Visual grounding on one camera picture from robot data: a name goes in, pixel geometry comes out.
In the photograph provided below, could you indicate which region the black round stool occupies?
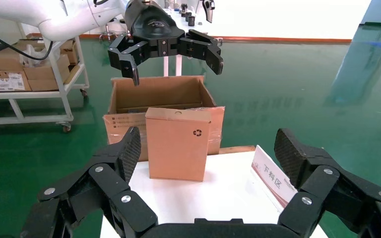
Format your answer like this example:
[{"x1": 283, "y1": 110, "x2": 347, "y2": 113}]
[{"x1": 99, "y1": 24, "x2": 121, "y2": 42}]

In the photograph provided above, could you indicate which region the cardboard box with shipping label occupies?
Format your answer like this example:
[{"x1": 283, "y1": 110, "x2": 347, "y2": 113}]
[{"x1": 0, "y1": 69, "x2": 32, "y2": 93}]

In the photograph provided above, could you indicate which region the small cardboard box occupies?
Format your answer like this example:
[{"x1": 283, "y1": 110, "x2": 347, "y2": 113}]
[{"x1": 145, "y1": 107, "x2": 212, "y2": 182}]

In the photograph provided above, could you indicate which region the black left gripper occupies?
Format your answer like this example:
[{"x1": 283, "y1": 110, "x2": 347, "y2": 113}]
[{"x1": 107, "y1": 0, "x2": 225, "y2": 87}]

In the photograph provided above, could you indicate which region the clear plastic bag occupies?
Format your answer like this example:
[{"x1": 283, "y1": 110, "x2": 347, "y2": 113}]
[{"x1": 19, "y1": 44, "x2": 62, "y2": 68}]

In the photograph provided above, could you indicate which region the long black arm cable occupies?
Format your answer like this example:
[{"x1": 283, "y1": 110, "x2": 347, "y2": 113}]
[{"x1": 0, "y1": 27, "x2": 55, "y2": 61}]

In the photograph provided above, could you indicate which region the big plain cardboard box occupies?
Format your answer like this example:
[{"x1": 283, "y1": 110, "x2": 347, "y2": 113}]
[{"x1": 0, "y1": 41, "x2": 30, "y2": 72}]

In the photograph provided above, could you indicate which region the white red table sign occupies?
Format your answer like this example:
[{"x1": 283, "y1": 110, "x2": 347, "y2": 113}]
[{"x1": 251, "y1": 145, "x2": 299, "y2": 213}]

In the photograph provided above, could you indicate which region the white wheeled shelf cart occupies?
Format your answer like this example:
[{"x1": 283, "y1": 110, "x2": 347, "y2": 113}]
[{"x1": 0, "y1": 22, "x2": 90, "y2": 134}]

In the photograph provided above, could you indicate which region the large open cardboard box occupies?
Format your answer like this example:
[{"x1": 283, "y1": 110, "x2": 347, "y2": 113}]
[{"x1": 102, "y1": 75, "x2": 226, "y2": 162}]

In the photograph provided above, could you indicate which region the small brown cardboard carton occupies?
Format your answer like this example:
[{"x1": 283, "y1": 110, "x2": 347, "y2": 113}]
[{"x1": 60, "y1": 39, "x2": 79, "y2": 65}]

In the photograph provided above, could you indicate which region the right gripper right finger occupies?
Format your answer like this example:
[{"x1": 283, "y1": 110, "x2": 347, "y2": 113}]
[{"x1": 274, "y1": 128, "x2": 381, "y2": 238}]

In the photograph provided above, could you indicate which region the flat low cardboard box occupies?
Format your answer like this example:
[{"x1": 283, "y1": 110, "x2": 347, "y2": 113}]
[{"x1": 27, "y1": 67, "x2": 72, "y2": 92}]

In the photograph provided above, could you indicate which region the black hanging tool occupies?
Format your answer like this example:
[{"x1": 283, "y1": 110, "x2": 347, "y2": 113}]
[{"x1": 202, "y1": 0, "x2": 216, "y2": 24}]

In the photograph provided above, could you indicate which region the loose cardboard sheet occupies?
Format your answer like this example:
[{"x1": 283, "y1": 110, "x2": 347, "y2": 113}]
[{"x1": 62, "y1": 64, "x2": 81, "y2": 85}]

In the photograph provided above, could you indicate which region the medium plain cardboard box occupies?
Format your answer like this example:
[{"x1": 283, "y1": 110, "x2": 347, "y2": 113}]
[{"x1": 23, "y1": 54, "x2": 71, "y2": 81}]

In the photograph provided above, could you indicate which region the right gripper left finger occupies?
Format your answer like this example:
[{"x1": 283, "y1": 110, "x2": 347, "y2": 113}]
[{"x1": 21, "y1": 126, "x2": 158, "y2": 238}]

